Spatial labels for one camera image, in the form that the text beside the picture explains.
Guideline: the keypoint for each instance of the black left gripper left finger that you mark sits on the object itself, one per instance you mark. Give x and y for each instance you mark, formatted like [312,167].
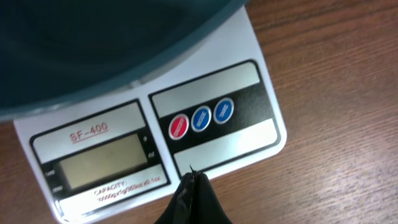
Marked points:
[179,208]

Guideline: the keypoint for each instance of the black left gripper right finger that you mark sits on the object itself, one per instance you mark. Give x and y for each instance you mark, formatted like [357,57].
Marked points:
[206,208]

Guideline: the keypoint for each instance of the white digital kitchen scale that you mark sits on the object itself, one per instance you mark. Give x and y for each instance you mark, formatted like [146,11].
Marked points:
[213,110]

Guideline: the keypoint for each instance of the blue-grey bowl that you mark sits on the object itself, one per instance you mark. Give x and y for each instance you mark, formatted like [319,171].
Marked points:
[58,52]

